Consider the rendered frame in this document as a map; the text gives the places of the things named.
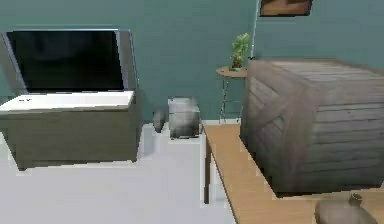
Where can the grey round jar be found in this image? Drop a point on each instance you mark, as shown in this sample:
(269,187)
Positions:
(345,211)

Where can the round wooden side table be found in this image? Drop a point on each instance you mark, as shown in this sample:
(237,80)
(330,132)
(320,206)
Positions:
(230,72)

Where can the green house plant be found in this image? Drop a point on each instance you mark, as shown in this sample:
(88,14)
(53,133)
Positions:
(240,50)

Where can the light wooden table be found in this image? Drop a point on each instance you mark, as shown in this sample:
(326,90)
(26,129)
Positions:
(253,180)

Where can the grey television stand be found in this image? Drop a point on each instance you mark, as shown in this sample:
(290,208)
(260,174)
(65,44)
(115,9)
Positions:
(70,133)

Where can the grey wooden crate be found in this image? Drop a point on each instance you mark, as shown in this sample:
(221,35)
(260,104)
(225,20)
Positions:
(316,126)

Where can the black television set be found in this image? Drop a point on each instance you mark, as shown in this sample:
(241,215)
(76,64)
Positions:
(66,60)

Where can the framed brown wall picture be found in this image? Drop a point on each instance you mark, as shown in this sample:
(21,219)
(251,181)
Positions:
(286,7)

